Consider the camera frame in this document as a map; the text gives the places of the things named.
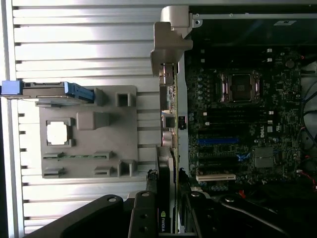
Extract CPU socket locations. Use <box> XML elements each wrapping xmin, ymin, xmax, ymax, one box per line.
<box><xmin>217</xmin><ymin>70</ymin><xmax>263</xmax><ymax>104</ymax></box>

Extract white expansion slot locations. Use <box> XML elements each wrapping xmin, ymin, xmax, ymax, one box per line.
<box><xmin>196</xmin><ymin>173</ymin><xmax>236</xmax><ymax>182</ymax></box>

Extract green motherboard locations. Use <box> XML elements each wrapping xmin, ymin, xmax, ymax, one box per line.
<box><xmin>185</xmin><ymin>47</ymin><xmax>306</xmax><ymax>194</ymax></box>

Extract blue expansion slot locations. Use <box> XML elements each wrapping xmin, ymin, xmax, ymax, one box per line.
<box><xmin>197</xmin><ymin>138</ymin><xmax>240</xmax><ymax>145</ymax></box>

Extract green RAM stick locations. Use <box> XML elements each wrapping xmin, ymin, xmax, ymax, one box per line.
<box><xmin>43</xmin><ymin>153</ymin><xmax>113</xmax><ymax>161</ymax></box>

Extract grey printed parts rack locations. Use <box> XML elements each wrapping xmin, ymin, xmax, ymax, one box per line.
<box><xmin>34</xmin><ymin>85</ymin><xmax>138</xmax><ymax>179</ymax></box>

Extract silver CPU chip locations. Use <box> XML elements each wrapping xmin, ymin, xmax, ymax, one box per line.
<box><xmin>46</xmin><ymin>122</ymin><xmax>69</xmax><ymax>146</ymax></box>

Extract silver chipset heatsink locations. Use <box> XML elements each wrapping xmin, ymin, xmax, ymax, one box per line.
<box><xmin>254</xmin><ymin>147</ymin><xmax>276</xmax><ymax>169</ymax></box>

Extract black open PC case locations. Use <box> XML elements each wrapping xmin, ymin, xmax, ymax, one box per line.
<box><xmin>159</xmin><ymin>5</ymin><xmax>317</xmax><ymax>238</ymax></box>

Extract hard disk blue caddy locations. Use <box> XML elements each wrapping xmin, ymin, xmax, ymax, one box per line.
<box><xmin>1</xmin><ymin>80</ymin><xmax>96</xmax><ymax>108</ymax></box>

